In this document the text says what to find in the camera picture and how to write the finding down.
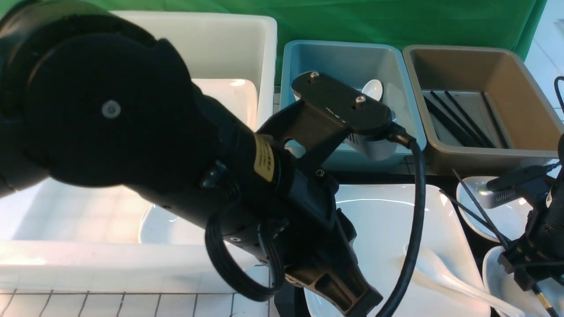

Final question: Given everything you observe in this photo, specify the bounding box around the brown plastic bin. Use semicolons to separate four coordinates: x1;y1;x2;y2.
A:
403;45;563;176

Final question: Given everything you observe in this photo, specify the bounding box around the black chopstick gold tip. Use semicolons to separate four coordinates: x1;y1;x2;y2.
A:
452;169;559;317

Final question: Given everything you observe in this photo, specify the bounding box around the large white square plate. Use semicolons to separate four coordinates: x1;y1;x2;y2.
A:
299;184;491;317

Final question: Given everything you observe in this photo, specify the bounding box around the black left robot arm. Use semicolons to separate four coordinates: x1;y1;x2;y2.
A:
1;0;383;317

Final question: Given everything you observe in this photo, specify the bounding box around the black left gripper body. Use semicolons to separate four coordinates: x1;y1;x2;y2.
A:
260;170;383;317

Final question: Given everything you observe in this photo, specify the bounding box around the black serving tray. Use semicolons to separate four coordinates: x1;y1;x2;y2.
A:
269;164;497;317

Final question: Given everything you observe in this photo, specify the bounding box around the black chopstick long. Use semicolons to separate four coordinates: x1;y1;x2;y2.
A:
439;189;500;243

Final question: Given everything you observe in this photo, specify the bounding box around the white ceramic soup spoon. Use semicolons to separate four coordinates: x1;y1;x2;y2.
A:
415;247;525;317

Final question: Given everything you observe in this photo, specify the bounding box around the top stacked white plate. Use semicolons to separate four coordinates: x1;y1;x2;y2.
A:
192;78;258;131

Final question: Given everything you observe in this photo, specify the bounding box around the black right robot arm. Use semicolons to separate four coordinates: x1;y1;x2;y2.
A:
498;167;564;291

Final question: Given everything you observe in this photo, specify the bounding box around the black chopstick in bin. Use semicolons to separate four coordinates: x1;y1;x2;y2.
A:
423;96;474;147
444;91;496;148
481;92;509;149
430;90;487;147

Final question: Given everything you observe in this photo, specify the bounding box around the teal plastic bin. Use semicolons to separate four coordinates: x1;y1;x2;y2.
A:
280;40;427;174

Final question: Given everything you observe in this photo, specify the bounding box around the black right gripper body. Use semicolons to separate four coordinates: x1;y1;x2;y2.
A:
498;233;564;291

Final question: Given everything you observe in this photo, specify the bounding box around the large white plastic tub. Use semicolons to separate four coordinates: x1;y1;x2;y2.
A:
1;11;277;294

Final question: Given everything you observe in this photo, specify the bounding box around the white bowl in tub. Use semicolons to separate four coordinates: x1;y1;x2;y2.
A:
138;205;205;247

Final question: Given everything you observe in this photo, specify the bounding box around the white spoon top right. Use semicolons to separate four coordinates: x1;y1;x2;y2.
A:
361;79;383;102

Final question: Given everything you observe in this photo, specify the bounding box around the green cloth backdrop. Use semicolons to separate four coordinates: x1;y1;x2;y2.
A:
88;0;547;87

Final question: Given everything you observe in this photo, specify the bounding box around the white small bowl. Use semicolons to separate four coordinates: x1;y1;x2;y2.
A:
456;176;532;242
482;246;564;317

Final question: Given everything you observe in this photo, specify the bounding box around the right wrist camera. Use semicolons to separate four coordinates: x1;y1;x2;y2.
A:
477;164;556;209

